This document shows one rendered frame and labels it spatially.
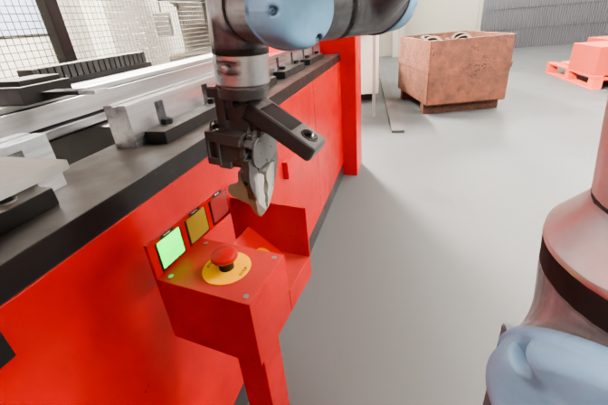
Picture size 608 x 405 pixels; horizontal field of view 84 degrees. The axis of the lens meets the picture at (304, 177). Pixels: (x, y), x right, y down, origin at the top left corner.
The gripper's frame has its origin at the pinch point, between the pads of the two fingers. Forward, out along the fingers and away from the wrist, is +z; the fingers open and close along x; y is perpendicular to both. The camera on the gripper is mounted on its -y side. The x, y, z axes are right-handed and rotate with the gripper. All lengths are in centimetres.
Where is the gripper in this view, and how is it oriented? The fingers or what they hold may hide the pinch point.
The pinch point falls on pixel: (264, 209)
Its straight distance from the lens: 55.9
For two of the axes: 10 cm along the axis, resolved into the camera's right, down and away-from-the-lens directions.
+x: -3.8, 4.3, -8.2
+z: 0.0, 8.9, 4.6
